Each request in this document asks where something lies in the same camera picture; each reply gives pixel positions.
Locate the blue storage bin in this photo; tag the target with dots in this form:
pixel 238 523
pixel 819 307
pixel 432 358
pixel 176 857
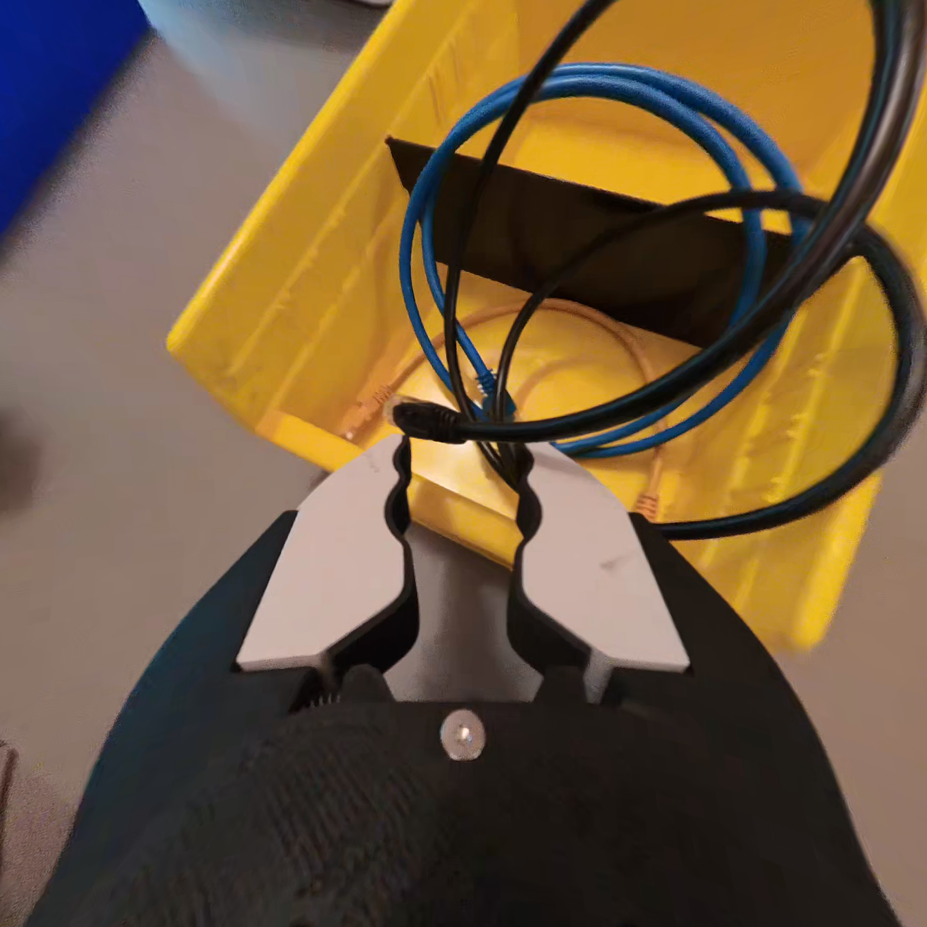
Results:
pixel 51 87

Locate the yellow storage bin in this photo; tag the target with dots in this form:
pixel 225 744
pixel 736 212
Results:
pixel 326 253

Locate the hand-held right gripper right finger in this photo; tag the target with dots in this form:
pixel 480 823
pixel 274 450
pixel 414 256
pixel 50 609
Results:
pixel 601 579

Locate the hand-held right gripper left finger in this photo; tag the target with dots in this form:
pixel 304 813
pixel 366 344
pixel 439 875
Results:
pixel 340 565

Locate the black bin divider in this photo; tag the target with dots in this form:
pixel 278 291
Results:
pixel 579 239

